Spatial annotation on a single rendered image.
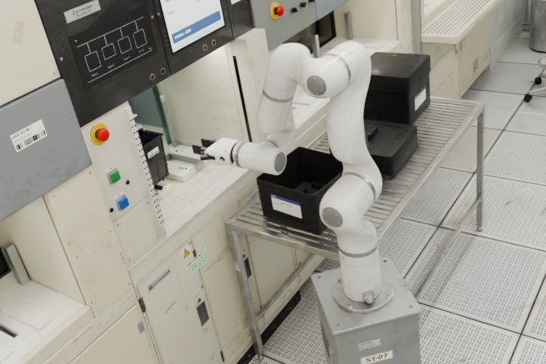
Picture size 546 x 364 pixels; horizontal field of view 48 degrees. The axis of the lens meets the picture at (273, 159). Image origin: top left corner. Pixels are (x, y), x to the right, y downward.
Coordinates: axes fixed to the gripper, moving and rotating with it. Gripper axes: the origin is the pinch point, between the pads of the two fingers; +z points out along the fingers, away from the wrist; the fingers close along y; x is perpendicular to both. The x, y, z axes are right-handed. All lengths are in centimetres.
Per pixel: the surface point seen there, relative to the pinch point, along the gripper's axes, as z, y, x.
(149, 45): 13.3, 0.8, 34.0
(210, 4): 13, 33, 37
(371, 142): -24, 73, -33
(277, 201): -10.2, 21.2, -33.2
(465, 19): -7, 236, -35
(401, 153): -36, 74, -37
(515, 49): 7, 406, -119
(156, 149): 33.0, 8.0, -11.4
